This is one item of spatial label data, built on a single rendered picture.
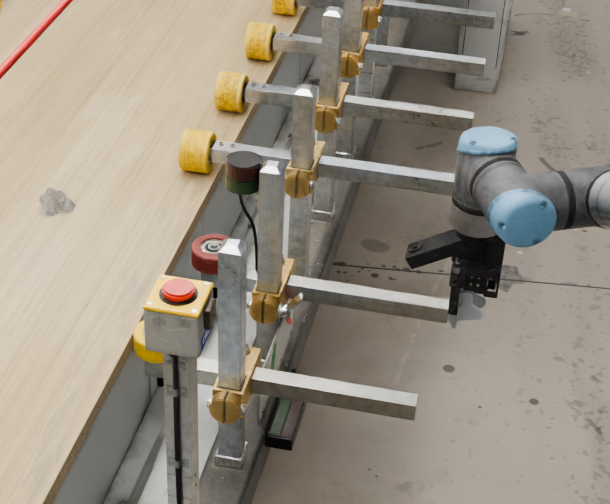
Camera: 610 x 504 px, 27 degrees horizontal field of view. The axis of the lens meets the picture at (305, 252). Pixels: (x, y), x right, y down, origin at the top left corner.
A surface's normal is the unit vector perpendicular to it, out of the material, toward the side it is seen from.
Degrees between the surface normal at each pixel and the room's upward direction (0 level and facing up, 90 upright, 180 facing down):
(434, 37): 90
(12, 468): 0
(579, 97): 0
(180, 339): 90
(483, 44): 90
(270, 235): 90
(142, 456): 0
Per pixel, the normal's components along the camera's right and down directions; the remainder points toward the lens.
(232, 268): -0.21, 0.55
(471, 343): 0.04, -0.82
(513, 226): 0.17, 0.57
